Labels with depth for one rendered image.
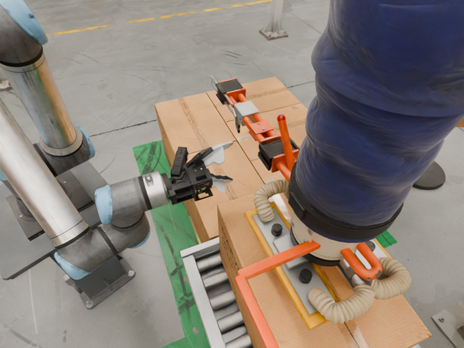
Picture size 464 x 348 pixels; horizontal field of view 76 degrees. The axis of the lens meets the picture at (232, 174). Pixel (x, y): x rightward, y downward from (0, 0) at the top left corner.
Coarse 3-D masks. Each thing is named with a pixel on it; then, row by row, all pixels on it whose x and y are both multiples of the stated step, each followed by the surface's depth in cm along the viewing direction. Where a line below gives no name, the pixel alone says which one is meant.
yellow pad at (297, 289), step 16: (256, 208) 87; (272, 208) 87; (256, 224) 83; (272, 224) 83; (288, 224) 83; (272, 240) 79; (288, 272) 74; (304, 272) 71; (320, 272) 74; (288, 288) 71; (304, 288) 71; (320, 288) 71; (304, 304) 68; (304, 320) 67; (320, 320) 66
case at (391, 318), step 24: (240, 216) 103; (288, 216) 103; (240, 240) 97; (240, 264) 93; (264, 288) 86; (336, 288) 86; (264, 312) 82; (288, 312) 82; (384, 312) 82; (408, 312) 82; (288, 336) 78; (312, 336) 78; (336, 336) 78; (360, 336) 78; (384, 336) 78; (408, 336) 78
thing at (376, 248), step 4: (372, 240) 79; (376, 240) 80; (368, 244) 76; (372, 244) 76; (376, 244) 79; (380, 244) 79; (372, 248) 75; (376, 248) 78; (380, 248) 78; (356, 252) 77; (376, 252) 77; (380, 252) 77; (384, 252) 78; (356, 256) 77; (360, 256) 76; (376, 256) 76; (380, 256) 76; (384, 256) 76; (388, 256) 77; (360, 260) 76; (364, 260) 76; (364, 264) 75; (368, 264) 75; (368, 268) 74; (380, 276) 73; (384, 276) 73; (388, 276) 73
